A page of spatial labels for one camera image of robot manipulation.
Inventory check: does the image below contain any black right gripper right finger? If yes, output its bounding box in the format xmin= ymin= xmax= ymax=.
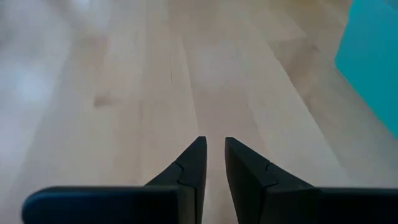
xmin=224 ymin=136 xmax=398 ymax=224

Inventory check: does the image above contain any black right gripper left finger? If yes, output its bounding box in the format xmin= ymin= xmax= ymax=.
xmin=21 ymin=136 xmax=208 ymax=224

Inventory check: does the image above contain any teal translucent plastic bin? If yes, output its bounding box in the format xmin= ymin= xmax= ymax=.
xmin=333 ymin=0 xmax=398 ymax=141

